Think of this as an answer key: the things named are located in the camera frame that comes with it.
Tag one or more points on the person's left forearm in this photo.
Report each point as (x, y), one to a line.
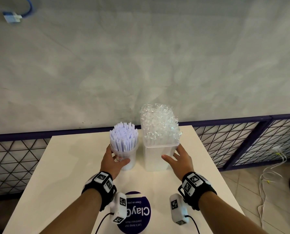
(74, 214)

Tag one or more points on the dark round sticker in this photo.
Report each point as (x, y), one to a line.
(135, 199)

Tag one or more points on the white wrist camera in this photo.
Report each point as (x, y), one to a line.
(177, 209)
(119, 207)

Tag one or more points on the cluster of clear straws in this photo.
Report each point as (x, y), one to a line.
(159, 121)

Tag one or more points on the person's right hand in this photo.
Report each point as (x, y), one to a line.
(183, 165)

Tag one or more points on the white wall connector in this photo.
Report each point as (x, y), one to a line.
(11, 18)

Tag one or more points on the person's right forearm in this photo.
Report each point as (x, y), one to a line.
(227, 216)

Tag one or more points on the person's left hand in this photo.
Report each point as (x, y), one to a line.
(110, 165)

